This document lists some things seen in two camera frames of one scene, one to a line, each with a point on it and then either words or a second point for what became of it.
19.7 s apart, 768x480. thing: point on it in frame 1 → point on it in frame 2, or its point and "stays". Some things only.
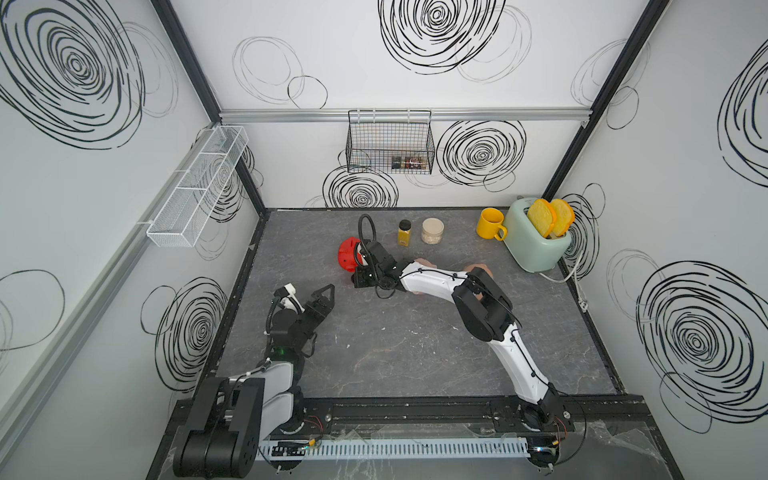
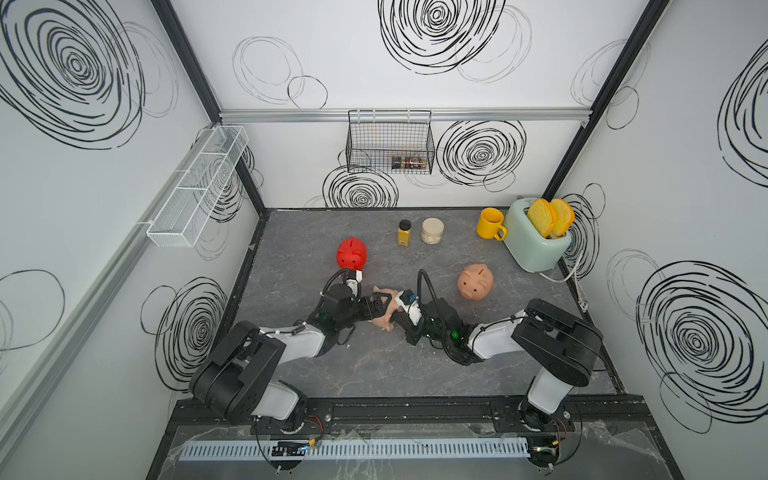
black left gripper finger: (322, 304) → (373, 313)
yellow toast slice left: (542, 215) stays
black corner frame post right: (652, 14) stays
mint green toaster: (528, 247) stays
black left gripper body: (305, 324) → (355, 314)
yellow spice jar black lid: (404, 233) stays
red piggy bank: (346, 253) stays
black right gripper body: (377, 278) → (423, 330)
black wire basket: (394, 142) stays
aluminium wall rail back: (341, 114) stays
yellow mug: (489, 224) stays
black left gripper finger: (322, 303) → (376, 304)
